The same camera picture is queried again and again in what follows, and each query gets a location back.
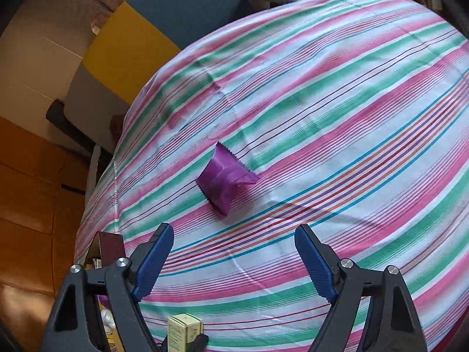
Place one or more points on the grey yellow blue chair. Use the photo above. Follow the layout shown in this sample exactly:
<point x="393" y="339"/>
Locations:
<point x="183" y="7"/>

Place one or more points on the clear plastic wrap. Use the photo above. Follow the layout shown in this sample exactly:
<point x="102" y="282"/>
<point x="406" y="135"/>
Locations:
<point x="107" y="319"/>

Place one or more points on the green and white small box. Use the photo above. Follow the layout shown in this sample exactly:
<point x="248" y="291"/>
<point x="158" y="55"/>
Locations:
<point x="183" y="332"/>

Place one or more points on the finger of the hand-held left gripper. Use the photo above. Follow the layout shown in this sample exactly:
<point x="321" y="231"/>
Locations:
<point x="199" y="343"/>

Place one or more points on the wooden wardrobe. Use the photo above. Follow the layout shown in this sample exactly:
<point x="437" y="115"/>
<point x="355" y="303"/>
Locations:
<point x="29" y="190"/>

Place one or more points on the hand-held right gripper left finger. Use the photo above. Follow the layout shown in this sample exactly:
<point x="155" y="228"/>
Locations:
<point x="154" y="260"/>

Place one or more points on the black rolled mat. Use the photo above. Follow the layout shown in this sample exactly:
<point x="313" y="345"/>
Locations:
<point x="69" y="123"/>

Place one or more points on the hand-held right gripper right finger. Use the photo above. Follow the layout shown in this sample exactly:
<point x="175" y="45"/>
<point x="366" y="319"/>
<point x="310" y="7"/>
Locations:
<point x="315" y="264"/>

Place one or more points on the dark red bag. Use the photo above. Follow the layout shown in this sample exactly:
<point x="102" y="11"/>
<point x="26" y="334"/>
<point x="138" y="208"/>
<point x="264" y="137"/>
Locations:
<point x="117" y="128"/>

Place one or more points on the gold metal tin box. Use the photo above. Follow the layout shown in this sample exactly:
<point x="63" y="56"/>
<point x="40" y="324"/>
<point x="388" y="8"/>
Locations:
<point x="111" y="245"/>

